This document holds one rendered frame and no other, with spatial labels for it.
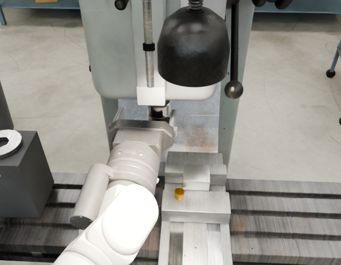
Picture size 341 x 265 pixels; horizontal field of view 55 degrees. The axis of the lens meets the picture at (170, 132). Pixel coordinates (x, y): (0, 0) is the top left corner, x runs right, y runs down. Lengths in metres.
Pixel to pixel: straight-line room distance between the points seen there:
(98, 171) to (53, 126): 2.24
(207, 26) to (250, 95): 2.71
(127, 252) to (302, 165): 2.08
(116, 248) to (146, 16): 0.28
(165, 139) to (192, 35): 0.33
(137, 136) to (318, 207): 0.54
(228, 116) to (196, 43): 0.83
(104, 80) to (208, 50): 0.24
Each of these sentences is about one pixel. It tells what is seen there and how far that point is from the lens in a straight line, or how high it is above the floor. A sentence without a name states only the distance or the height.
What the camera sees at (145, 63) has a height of 1.41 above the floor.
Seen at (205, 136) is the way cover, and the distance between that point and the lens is 1.05.
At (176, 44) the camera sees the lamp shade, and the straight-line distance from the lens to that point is 0.31.
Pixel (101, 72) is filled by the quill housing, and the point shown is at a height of 1.37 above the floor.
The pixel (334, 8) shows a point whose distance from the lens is 4.65.
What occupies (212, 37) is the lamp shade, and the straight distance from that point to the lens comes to 0.31.
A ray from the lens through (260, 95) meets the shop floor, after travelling 3.03.
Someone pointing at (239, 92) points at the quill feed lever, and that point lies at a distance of 0.52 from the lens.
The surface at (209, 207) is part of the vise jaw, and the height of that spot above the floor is 1.03.
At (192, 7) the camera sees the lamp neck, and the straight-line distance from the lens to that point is 0.32.
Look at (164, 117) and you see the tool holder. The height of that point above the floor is 1.23.
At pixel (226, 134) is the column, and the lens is 1.17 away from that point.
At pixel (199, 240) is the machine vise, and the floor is 1.00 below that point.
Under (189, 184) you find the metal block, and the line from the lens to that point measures 0.75.
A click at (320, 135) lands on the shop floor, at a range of 2.73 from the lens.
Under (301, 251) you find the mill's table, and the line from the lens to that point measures 0.85.
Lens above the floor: 1.62
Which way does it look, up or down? 40 degrees down
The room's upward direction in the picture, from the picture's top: straight up
